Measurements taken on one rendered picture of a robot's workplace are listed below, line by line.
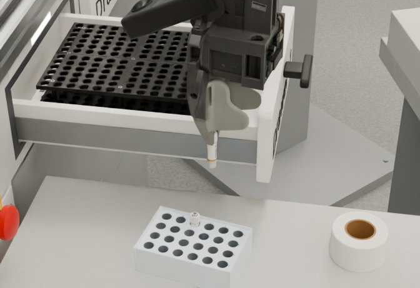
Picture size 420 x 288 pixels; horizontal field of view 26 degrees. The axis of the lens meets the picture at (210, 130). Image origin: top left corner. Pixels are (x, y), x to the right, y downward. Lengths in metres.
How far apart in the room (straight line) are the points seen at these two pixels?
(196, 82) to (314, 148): 1.66
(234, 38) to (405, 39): 0.66
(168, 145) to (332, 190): 1.29
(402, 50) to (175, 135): 0.51
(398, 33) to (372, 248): 0.52
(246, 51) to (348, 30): 2.35
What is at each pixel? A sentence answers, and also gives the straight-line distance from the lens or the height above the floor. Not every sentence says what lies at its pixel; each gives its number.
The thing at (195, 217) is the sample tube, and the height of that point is 0.81.
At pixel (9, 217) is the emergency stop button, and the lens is 1.03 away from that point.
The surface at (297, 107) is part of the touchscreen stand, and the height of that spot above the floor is 0.17.
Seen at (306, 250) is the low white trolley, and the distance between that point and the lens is 1.16.
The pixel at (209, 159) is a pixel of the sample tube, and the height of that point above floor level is 0.94.
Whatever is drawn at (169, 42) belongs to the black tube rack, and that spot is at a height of 0.90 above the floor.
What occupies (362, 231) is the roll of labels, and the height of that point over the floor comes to 0.78.
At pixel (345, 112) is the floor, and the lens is 2.79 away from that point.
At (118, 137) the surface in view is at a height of 0.86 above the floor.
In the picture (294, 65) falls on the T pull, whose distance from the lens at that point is 1.23.
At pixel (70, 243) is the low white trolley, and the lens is 1.18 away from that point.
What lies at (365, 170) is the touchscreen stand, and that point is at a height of 0.03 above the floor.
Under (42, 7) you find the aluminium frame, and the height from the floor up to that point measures 0.96.
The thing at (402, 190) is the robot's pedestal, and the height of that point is 0.49.
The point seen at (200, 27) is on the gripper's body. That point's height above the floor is 1.11.
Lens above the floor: 1.55
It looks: 35 degrees down
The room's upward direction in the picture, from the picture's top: straight up
